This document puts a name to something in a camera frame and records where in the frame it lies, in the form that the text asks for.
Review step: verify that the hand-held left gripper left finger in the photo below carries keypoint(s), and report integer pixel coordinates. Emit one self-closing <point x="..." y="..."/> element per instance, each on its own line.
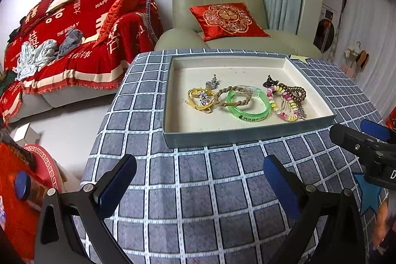
<point x="114" y="186"/>

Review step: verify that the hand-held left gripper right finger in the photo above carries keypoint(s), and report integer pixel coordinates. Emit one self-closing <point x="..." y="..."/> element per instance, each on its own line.
<point x="278" y="179"/>

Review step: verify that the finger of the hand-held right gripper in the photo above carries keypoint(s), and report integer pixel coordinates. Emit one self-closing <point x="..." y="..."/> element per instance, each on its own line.
<point x="376" y="129"/>
<point x="349" y="138"/>

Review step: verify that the gold metal hair clips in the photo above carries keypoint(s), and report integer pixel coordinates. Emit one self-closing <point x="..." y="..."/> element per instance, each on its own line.
<point x="297" y="111"/>

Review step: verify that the shallow cream box tray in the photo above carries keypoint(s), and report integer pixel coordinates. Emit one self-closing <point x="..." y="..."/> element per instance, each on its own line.
<point x="201" y="121"/>

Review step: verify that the silver bead charm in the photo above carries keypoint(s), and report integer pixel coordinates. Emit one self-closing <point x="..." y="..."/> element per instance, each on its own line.
<point x="204" y="98"/>

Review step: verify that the person's right hand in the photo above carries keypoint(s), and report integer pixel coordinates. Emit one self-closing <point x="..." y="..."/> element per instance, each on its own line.
<point x="385" y="220"/>

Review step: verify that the red stool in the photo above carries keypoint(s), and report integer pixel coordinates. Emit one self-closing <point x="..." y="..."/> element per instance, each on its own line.
<point x="392" y="118"/>

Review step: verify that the blue star sticker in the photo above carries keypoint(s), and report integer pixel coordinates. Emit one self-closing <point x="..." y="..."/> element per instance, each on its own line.
<point x="369" y="196"/>

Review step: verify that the red round patterned box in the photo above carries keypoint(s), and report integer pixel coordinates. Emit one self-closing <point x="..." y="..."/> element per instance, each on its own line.
<point x="46" y="162"/>

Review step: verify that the small hanger with ornaments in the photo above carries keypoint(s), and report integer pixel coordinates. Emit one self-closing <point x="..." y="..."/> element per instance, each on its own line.
<point x="360" y="58"/>

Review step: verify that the yellow star sticker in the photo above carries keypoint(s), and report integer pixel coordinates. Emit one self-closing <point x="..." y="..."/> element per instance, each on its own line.
<point x="298" y="57"/>

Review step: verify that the black hair clip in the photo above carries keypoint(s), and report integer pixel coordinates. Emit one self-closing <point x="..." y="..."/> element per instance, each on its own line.
<point x="270" y="81"/>

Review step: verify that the red and gold gift box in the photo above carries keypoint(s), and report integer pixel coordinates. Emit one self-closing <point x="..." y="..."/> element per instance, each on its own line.
<point x="18" y="205"/>

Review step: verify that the small white box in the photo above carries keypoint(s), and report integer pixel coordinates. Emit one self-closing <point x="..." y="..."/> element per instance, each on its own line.
<point x="26" y="134"/>

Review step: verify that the light grey sofa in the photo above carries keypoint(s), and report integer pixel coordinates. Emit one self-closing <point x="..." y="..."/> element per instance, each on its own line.
<point x="55" y="100"/>

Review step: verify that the white fabric backdrop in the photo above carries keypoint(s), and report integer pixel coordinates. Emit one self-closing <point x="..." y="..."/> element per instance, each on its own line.
<point x="371" y="19"/>

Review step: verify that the small silver pendant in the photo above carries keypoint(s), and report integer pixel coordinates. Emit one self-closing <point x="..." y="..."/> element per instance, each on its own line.
<point x="213" y="83"/>

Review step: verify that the light blue crumpled clothes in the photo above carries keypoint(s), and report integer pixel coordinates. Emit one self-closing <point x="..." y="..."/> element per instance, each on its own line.
<point x="34" y="60"/>

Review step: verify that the grey crumpled cloth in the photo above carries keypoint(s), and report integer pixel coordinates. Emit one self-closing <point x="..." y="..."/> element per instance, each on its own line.
<point x="70" y="41"/>

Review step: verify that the red blanket sofa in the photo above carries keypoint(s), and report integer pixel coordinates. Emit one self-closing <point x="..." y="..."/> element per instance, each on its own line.
<point x="123" y="29"/>

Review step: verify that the red embroidered cushion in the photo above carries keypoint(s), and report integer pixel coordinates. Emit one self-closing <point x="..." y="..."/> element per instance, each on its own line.
<point x="229" y="19"/>

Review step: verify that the orange-red striped pillow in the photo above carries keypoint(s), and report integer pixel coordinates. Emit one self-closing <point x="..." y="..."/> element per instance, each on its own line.
<point x="114" y="13"/>

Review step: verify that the dark red pillow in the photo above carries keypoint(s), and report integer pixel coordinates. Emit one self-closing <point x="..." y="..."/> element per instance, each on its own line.
<point x="43" y="7"/>

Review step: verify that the black wall disc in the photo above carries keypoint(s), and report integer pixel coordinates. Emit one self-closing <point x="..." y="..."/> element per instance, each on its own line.
<point x="324" y="32"/>

